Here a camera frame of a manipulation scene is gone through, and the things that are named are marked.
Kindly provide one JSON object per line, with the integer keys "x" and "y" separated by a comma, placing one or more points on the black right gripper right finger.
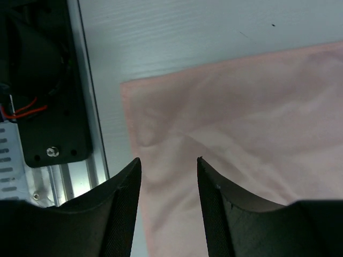
{"x": 240, "y": 223}

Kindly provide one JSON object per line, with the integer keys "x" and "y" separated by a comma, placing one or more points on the pink cloth napkin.
{"x": 270, "y": 123}

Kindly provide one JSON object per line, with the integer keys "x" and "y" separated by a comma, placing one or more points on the white slotted cable duct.
{"x": 13, "y": 178}

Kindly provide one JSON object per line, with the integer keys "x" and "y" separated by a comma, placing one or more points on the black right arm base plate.
{"x": 40, "y": 82}

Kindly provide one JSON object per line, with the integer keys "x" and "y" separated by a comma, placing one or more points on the aluminium front rail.
{"x": 57, "y": 184}

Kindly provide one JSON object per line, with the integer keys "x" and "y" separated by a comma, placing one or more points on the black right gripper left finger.
{"x": 100, "y": 222}

